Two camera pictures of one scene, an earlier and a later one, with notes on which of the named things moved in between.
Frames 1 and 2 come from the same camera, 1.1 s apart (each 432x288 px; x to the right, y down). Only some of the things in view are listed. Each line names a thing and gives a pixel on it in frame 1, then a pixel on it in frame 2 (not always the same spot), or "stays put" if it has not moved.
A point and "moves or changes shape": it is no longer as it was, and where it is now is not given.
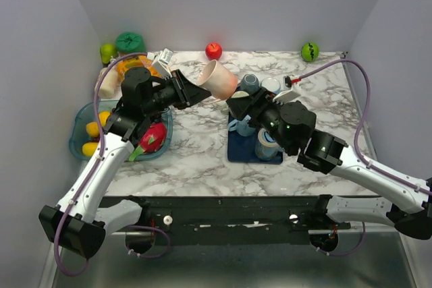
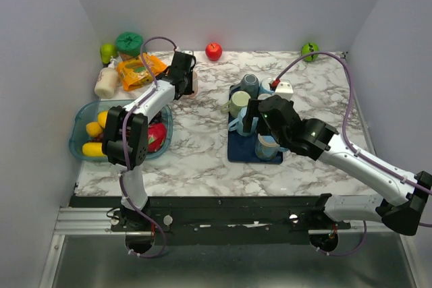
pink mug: (217, 79) moves or changes shape
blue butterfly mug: (266, 148) stays put
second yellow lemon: (103, 116) stays put
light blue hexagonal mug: (241, 127) stays put
